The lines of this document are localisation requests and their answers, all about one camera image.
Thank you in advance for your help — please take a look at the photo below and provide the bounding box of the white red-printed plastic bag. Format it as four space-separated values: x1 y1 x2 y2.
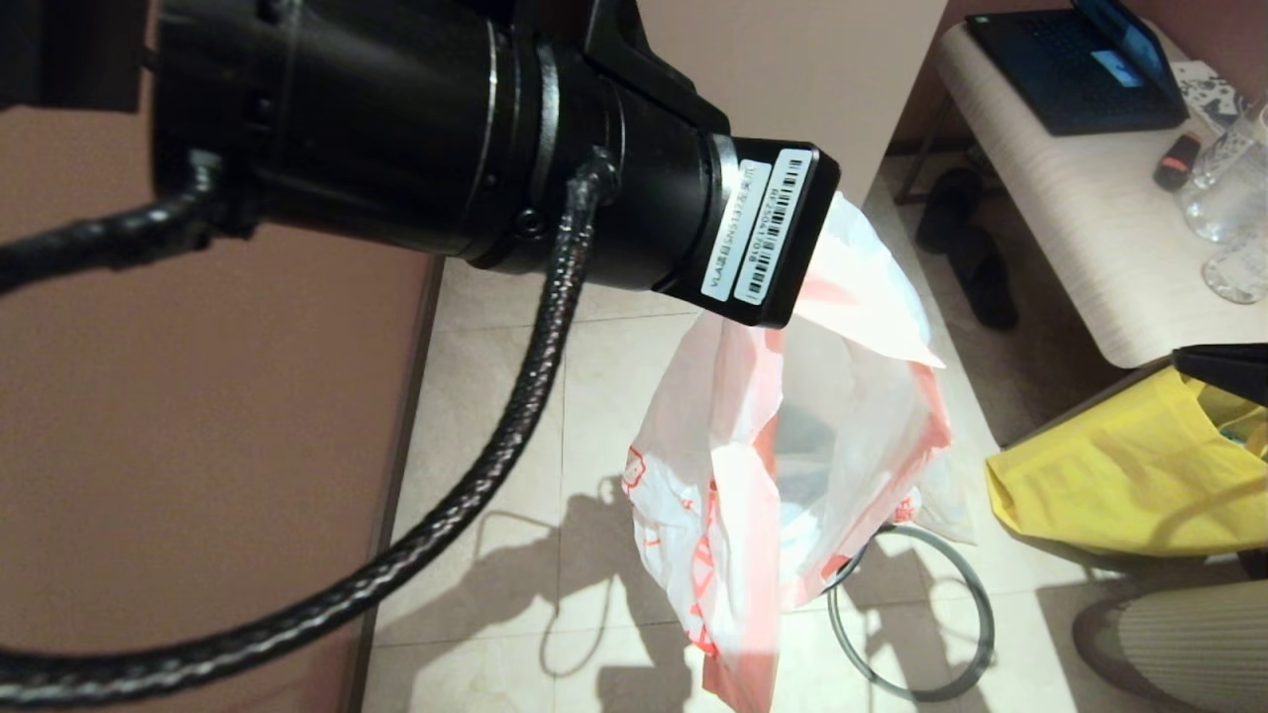
622 191 954 713

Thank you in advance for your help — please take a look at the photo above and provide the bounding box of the spare white plastic bag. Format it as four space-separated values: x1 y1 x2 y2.
892 473 977 546

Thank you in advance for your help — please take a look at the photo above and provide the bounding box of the grey plastic bin ring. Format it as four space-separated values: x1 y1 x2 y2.
825 525 996 703

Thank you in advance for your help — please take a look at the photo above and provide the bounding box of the clear glass cup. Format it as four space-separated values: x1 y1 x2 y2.
1176 158 1268 248
1199 230 1268 307

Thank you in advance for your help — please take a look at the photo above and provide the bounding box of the beige door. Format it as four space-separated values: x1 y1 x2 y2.
634 0 950 224

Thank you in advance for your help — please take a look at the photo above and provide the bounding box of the black orange handheld device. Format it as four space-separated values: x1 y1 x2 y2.
1151 134 1203 195

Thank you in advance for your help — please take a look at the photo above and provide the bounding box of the cream striped bench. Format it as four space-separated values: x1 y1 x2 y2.
897 22 1268 372

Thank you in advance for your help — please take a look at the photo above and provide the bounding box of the clear ribbed glass bottle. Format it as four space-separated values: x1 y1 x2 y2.
1187 99 1268 194

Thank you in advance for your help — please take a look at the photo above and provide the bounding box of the white black patterned card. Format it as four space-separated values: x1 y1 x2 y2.
1169 64 1245 136

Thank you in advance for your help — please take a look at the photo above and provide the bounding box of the beige striped stool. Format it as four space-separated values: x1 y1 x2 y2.
1072 579 1268 713

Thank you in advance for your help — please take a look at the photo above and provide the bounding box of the dark blue laptop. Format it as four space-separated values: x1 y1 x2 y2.
964 0 1189 140

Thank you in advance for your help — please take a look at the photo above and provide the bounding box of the yellow bag with black handle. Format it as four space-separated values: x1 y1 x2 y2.
985 366 1268 559

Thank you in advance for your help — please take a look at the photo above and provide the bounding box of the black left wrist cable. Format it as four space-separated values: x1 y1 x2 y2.
0 149 620 710

